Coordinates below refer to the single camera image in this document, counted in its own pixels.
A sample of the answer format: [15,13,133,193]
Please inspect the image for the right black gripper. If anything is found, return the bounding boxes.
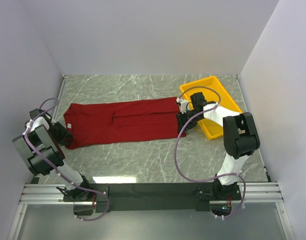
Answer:
[176,109,203,134]

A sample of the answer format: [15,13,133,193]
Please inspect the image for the red t shirt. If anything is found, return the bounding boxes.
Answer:
[64,96,179,150]

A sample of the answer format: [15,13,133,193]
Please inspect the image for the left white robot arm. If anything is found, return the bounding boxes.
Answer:
[13,108,94,201]

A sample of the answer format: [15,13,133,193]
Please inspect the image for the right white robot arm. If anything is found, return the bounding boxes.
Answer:
[176,92,260,200]

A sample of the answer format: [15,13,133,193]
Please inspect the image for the yellow plastic tray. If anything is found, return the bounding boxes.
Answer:
[179,76,242,140]

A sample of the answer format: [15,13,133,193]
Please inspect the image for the black base crossbar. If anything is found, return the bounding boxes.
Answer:
[63,182,242,216]

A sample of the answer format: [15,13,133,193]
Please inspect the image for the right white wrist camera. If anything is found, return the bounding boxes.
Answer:
[176,97,190,114]

